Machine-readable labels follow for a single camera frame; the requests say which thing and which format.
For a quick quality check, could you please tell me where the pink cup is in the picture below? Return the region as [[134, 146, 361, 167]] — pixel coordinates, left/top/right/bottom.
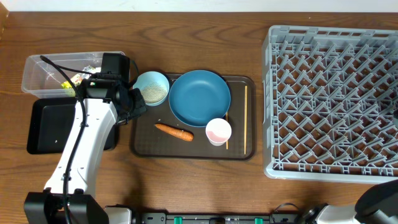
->
[[205, 118, 232, 146]]

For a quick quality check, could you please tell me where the light blue small bowl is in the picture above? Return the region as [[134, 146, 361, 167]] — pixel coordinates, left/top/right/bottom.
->
[[133, 71, 170, 106]]

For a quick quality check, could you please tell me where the clear plastic bin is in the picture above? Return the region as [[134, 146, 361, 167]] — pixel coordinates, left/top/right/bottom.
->
[[21, 51, 127, 100]]

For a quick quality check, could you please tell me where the dark blue plate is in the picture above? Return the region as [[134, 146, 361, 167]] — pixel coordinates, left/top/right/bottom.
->
[[169, 70, 231, 128]]

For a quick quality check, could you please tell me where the orange carrot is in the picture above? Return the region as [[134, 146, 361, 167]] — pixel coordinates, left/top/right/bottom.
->
[[155, 123, 194, 142]]

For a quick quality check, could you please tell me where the long wooden chopstick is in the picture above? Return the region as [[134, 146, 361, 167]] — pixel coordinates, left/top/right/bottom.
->
[[244, 86, 248, 155]]

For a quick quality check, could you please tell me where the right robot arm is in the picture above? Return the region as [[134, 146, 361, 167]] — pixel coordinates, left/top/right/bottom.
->
[[296, 180, 397, 224]]

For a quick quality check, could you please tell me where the black rectangular bin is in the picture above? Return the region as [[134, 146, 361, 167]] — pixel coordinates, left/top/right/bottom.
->
[[26, 96, 119, 155]]

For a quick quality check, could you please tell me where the grey dishwasher rack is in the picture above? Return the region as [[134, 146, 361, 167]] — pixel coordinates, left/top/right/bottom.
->
[[262, 26, 397, 184]]

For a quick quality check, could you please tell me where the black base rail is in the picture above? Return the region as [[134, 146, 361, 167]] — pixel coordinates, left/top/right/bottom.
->
[[105, 205, 299, 224]]

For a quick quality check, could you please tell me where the yellow snack wrapper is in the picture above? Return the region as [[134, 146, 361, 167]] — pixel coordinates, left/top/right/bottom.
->
[[61, 73, 84, 89]]

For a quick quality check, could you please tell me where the white tissue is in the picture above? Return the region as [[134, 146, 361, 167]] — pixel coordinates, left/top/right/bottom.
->
[[81, 65, 101, 75]]

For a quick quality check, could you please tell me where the short wooden chopstick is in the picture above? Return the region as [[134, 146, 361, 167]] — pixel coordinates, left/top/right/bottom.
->
[[224, 113, 231, 149]]

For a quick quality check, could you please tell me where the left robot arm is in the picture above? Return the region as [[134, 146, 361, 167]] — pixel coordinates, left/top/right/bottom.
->
[[24, 78, 146, 223]]

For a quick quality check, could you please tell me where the dark brown serving tray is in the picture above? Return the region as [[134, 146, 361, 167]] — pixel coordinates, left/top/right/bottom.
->
[[130, 76, 257, 161]]

